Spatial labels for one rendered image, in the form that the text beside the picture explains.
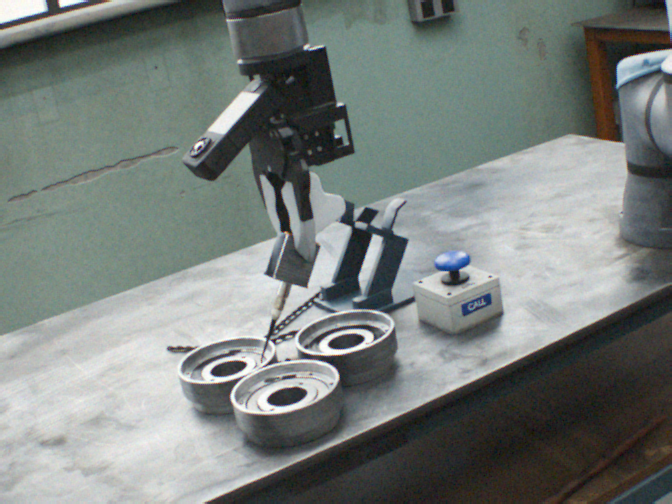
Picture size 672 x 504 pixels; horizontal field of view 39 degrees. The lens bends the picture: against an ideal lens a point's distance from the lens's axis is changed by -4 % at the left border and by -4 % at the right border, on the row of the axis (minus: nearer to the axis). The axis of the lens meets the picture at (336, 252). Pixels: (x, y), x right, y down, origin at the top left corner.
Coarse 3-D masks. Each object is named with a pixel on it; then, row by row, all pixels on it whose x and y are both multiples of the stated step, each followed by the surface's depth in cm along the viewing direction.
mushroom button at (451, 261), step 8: (440, 256) 109; (448, 256) 108; (456, 256) 108; (464, 256) 108; (440, 264) 107; (448, 264) 107; (456, 264) 107; (464, 264) 107; (448, 272) 109; (456, 272) 108
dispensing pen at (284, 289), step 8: (280, 232) 102; (280, 240) 101; (280, 248) 101; (272, 256) 102; (272, 264) 101; (264, 272) 102; (272, 272) 101; (280, 288) 102; (288, 288) 102; (280, 296) 102; (288, 296) 102; (280, 304) 102; (272, 312) 102; (280, 312) 102; (272, 320) 102; (272, 328) 102; (264, 344) 102; (264, 352) 102
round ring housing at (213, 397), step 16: (192, 352) 105; (208, 352) 106; (224, 352) 106; (256, 352) 105; (272, 352) 101; (192, 368) 104; (208, 368) 103; (224, 368) 104; (240, 368) 104; (256, 368) 98; (192, 384) 98; (208, 384) 97; (224, 384) 97; (192, 400) 100; (208, 400) 98; (224, 400) 98
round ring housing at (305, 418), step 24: (312, 360) 98; (240, 384) 96; (264, 384) 97; (288, 384) 96; (336, 384) 92; (240, 408) 91; (264, 408) 93; (288, 408) 92; (312, 408) 90; (336, 408) 92; (264, 432) 90; (288, 432) 90; (312, 432) 91
